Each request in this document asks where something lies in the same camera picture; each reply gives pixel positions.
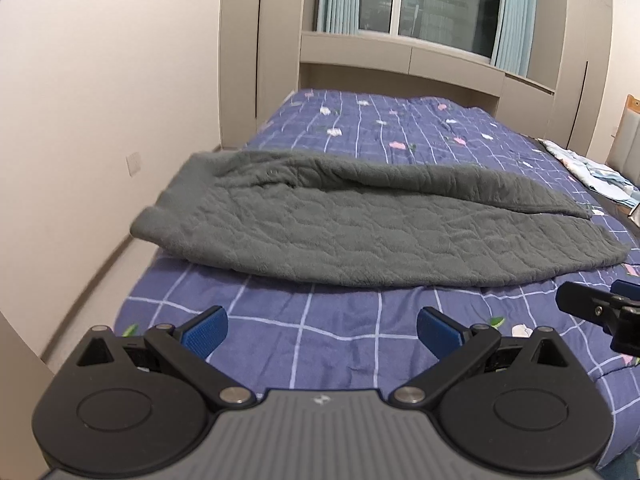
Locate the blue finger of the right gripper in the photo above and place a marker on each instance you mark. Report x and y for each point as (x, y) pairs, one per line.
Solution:
(625, 288)
(584, 302)

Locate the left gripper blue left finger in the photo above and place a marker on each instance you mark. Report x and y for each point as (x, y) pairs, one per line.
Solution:
(178, 358)

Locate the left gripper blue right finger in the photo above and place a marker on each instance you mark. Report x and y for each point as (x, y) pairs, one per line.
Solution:
(461, 352)

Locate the grey fleece pants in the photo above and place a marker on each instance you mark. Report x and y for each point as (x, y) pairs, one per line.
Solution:
(333, 220)

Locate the blue plaid floral quilt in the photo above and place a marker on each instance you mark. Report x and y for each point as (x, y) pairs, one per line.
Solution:
(287, 335)

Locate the white patterned pillow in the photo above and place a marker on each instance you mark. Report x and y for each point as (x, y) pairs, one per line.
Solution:
(597, 177)

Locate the grey padded headboard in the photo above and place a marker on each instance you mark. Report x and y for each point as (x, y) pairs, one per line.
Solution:
(624, 155)

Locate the beige right wardrobe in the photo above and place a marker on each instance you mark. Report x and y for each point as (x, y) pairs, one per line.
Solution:
(570, 54)

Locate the beige wardrobe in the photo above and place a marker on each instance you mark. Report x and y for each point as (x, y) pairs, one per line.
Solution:
(570, 54)
(259, 43)

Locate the right light blue curtain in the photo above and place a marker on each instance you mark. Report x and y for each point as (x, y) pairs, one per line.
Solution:
(514, 36)

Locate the beige window shelf cabinet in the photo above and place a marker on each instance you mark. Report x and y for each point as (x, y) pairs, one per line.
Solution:
(373, 64)

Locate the beige left wardrobe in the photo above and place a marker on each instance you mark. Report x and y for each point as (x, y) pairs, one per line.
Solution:
(259, 43)

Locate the white wall socket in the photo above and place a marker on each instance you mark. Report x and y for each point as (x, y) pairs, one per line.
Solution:
(134, 163)

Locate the window with white frame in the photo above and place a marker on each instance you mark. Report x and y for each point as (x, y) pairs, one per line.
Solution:
(467, 25)

